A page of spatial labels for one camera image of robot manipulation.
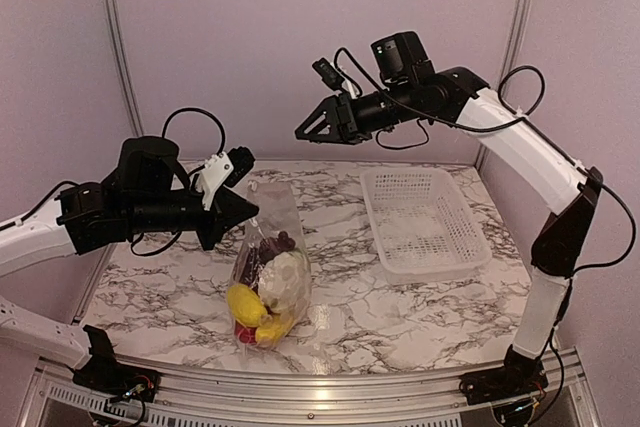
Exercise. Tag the left aluminium frame post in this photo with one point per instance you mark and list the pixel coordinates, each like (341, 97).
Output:
(122, 67)

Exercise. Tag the purple grape bunch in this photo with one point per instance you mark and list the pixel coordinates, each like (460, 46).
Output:
(254, 256)

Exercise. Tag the white plastic basket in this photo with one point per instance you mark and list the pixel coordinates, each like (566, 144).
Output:
(423, 228)

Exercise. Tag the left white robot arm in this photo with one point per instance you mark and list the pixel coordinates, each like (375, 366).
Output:
(89, 217)

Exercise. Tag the yellow lemon toy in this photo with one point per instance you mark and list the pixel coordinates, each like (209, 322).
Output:
(246, 306)

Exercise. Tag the right aluminium frame post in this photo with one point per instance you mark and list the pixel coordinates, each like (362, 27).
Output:
(516, 34)

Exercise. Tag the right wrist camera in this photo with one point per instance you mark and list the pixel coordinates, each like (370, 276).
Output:
(401, 59)

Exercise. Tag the aluminium frame post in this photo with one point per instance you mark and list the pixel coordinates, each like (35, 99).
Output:
(516, 34)
(122, 67)

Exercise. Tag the clear zip top bag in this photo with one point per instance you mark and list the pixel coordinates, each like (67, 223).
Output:
(277, 212)

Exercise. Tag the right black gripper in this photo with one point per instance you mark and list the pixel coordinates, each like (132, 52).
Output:
(341, 115)

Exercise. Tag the red bell pepper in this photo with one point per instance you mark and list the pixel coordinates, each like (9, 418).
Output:
(246, 335)

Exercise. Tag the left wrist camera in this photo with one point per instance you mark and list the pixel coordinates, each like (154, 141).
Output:
(225, 169)

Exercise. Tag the front aluminium rail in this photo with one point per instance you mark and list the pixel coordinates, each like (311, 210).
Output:
(190, 396)

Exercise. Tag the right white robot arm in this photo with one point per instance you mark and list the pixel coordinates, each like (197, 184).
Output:
(459, 98)

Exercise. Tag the white cauliflower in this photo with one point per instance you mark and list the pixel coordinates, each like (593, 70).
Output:
(285, 283)

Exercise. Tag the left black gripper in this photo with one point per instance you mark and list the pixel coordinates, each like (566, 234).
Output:
(224, 216)

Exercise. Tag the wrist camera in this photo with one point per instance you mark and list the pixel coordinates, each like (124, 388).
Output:
(225, 169)
(401, 59)

